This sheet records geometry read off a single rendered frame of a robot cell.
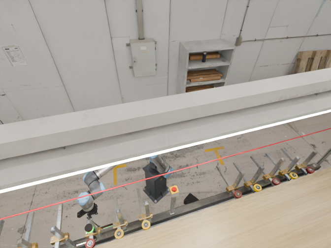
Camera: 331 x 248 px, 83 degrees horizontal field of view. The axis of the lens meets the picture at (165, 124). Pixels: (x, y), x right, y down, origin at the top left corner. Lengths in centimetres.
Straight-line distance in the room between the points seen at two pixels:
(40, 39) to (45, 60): 33
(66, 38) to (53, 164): 314
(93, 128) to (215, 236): 169
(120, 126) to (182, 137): 19
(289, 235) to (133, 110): 200
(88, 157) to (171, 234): 151
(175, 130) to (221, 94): 18
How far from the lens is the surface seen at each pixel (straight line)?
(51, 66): 386
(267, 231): 219
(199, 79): 374
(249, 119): 69
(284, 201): 242
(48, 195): 354
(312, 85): 81
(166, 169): 226
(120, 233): 199
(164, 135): 55
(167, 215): 222
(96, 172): 176
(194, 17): 370
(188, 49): 340
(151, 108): 51
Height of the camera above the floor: 278
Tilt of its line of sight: 43 degrees down
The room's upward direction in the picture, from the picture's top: 1 degrees clockwise
